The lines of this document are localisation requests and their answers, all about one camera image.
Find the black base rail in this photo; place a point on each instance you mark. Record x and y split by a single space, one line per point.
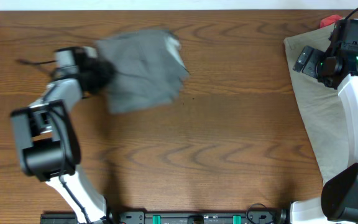
255 215

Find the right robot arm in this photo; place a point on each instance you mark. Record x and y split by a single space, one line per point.
338 202

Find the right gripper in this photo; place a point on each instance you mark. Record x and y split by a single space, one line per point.
310 69

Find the beige khaki shorts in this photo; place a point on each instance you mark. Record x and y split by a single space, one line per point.
320 107

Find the grey shorts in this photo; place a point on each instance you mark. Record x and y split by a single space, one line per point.
148 69

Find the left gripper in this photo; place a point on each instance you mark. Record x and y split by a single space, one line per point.
100 66

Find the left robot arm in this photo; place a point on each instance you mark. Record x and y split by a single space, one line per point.
46 143

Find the red garment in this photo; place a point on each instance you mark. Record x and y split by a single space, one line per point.
329 21

